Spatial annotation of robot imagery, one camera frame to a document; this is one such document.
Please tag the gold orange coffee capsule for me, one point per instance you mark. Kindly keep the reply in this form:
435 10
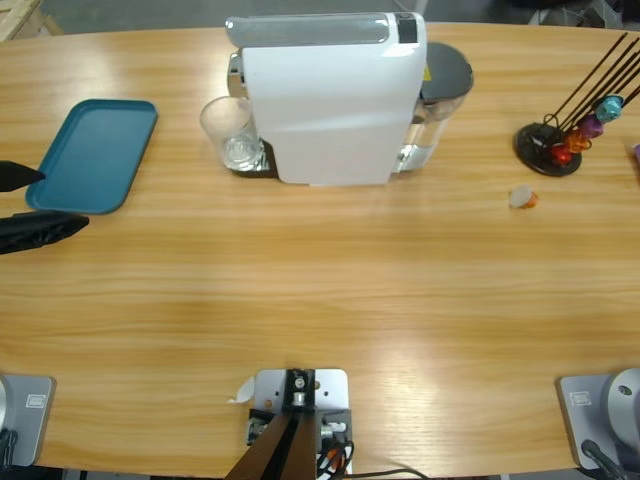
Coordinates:
577 142

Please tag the dark camera post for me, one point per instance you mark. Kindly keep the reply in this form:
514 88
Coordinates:
280 450

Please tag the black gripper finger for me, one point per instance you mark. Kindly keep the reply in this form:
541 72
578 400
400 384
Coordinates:
40 231
15 176

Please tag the metal drip tray grille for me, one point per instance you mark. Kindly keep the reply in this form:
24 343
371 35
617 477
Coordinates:
270 162

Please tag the clear glass cup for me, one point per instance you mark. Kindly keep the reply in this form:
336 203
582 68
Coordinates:
225 125

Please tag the purple coffee capsule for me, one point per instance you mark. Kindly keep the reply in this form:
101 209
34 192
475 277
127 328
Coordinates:
594 126

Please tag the purple tissue pack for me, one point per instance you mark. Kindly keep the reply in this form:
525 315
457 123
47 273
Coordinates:
637 152

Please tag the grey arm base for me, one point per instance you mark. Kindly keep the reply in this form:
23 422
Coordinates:
585 425
30 420

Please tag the teal plastic tray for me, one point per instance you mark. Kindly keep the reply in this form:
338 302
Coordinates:
95 155

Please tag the teal coffee capsule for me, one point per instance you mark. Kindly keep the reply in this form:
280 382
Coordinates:
611 109

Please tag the red coffee capsule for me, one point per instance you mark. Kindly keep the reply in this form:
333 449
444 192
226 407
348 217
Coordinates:
562 155

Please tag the white paper tag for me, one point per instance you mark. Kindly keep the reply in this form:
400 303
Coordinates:
245 390

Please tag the grey metal stool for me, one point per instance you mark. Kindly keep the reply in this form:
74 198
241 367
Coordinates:
540 16

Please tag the black capsule holder with rods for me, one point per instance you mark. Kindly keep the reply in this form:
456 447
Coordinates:
537 145

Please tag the white mount block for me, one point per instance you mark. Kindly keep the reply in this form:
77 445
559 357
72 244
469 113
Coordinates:
330 390

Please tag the white capsule coffee machine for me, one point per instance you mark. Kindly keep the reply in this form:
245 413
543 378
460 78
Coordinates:
325 110

